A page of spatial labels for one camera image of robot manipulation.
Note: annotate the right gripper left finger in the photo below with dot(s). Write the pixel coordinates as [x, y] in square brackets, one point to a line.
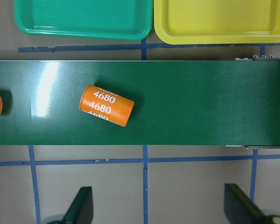
[81, 208]

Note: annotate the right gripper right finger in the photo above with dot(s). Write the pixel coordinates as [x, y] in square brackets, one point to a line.
[238, 208]

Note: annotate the orange cylinder with 4680 print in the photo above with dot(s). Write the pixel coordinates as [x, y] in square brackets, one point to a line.
[106, 105]

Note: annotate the green conveyor belt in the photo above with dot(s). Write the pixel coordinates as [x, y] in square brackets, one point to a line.
[175, 102]

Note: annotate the yellow plastic tray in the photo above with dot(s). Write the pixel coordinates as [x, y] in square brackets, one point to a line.
[217, 21]

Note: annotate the green plastic tray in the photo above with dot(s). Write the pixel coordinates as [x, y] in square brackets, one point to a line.
[129, 20]

